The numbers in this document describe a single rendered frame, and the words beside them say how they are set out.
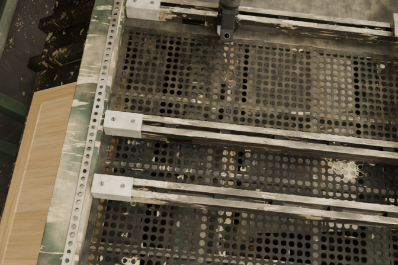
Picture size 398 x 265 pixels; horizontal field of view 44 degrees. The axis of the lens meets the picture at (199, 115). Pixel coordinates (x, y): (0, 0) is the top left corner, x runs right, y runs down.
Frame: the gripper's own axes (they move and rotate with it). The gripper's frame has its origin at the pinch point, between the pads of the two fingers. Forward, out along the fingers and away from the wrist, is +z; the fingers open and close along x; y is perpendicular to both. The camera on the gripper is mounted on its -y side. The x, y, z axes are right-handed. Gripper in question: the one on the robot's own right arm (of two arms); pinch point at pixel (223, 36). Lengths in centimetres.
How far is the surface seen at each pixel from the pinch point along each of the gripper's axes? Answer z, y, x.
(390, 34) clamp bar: -5, 6, -62
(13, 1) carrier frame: 39, 33, 98
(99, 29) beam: -2.7, -4.7, 45.8
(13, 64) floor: 66, 14, 101
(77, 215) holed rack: -3, -73, 40
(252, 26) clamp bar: -1.2, 5.4, -10.2
